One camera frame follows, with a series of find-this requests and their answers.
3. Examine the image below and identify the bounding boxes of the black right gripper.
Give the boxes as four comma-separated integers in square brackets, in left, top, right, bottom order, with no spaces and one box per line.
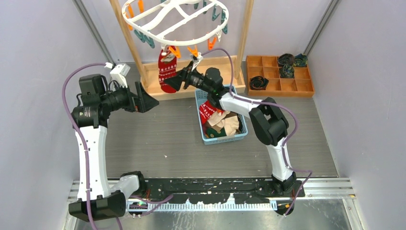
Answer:
[164,61,213,94]

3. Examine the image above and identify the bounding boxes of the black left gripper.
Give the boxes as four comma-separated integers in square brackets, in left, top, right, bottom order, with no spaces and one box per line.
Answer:
[101,80,158,113]

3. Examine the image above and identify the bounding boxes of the red snowflake sock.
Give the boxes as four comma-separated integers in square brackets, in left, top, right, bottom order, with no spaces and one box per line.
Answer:
[158,46,177,93]
[199,100,223,125]

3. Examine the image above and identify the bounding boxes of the beige brown-cuffed sock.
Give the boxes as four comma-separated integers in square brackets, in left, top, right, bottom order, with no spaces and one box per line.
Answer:
[207,111,230,129]
[224,115,240,136]

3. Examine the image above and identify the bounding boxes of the green dotted sock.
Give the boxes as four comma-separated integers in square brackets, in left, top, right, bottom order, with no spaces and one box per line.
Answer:
[205,127,227,138]

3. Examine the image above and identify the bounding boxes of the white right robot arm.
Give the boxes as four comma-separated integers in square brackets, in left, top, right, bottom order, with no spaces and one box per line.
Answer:
[164,64,296,197]

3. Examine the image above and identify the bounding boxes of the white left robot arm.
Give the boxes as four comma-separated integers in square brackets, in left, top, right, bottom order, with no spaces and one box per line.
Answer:
[68,74,159,222]

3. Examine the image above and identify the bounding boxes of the wooden hanger stand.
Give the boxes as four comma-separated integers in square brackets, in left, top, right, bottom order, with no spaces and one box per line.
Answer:
[110,0,254,101]

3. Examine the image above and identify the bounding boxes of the white round clip hanger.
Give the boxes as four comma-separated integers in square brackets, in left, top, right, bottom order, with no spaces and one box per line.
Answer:
[121,0,230,48]

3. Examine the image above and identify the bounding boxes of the light blue plastic basket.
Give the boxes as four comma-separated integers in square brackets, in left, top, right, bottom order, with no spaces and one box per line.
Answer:
[195,89,248,145]

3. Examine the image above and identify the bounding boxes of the rolled dark sock left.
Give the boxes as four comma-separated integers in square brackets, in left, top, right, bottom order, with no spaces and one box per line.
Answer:
[249,76,269,90]

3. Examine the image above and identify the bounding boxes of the rolled dark sock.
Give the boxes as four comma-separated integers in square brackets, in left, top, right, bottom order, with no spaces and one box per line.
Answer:
[277,53,295,67]
[293,53,308,68]
[279,65,294,79]
[249,76,269,90]

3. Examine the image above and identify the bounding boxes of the rolled dark sock middle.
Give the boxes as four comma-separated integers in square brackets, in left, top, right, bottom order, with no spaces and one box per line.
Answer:
[279,65,294,79]

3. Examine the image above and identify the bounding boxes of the rolled dark sock top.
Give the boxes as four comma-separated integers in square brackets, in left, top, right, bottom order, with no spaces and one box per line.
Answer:
[277,53,295,67]

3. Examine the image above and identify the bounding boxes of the rolled dark sock right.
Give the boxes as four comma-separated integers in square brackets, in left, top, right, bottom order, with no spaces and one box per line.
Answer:
[293,53,308,68]

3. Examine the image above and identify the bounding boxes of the orange wooden compartment tray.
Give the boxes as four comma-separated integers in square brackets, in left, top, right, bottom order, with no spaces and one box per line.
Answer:
[246,55,315,98]

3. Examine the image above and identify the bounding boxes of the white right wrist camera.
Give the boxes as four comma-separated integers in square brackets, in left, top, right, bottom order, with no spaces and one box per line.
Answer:
[190,52,203,70]

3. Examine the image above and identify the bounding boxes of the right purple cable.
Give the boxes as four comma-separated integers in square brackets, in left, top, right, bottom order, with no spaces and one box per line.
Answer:
[201,47,313,217]

